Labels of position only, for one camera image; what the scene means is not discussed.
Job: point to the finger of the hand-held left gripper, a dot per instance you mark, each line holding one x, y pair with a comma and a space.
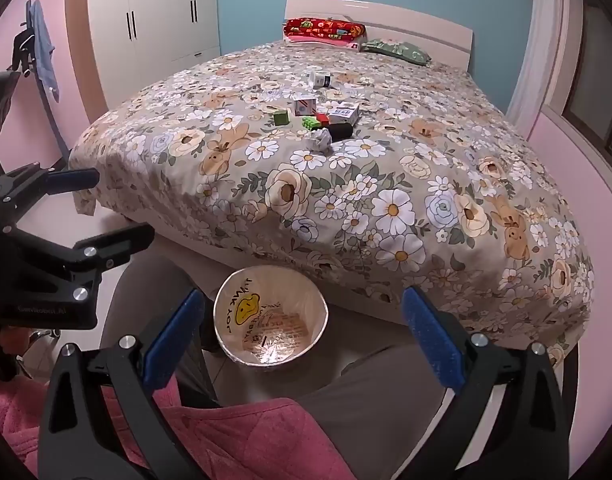
73, 179
120, 242

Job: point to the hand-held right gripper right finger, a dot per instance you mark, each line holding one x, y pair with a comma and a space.
431, 340

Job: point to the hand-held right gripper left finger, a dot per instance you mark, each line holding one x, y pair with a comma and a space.
175, 332

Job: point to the bin with printed plastic liner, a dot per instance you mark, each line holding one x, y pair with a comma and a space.
271, 320

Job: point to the white paper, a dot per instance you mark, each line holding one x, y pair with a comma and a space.
319, 140

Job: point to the red block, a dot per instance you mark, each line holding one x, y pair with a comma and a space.
323, 120

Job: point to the blue hanging cloth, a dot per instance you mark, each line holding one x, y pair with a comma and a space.
44, 50

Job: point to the pink quilted garment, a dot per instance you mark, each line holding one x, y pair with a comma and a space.
266, 435

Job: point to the black clothes rack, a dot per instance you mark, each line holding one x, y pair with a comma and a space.
25, 42

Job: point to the floral printed blanket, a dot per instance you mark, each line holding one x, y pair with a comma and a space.
386, 185

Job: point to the white wardrobe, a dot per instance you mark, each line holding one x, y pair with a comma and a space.
155, 10

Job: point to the green cube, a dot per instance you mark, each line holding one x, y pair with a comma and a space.
282, 118

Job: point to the green studded block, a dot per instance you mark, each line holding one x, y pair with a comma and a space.
309, 123

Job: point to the black cylinder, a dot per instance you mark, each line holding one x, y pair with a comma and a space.
341, 132

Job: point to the white box with red print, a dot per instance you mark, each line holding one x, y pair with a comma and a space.
304, 106

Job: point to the white box with dark print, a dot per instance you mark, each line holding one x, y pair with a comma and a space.
346, 112

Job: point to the green floral pillow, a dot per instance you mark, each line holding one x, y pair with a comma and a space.
398, 52

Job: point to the red printed pillow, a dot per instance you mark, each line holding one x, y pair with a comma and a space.
326, 27

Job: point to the window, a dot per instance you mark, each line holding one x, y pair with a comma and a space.
596, 60

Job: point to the white curtain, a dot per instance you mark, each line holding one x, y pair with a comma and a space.
543, 35

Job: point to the white bed frame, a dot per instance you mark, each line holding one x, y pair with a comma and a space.
411, 22

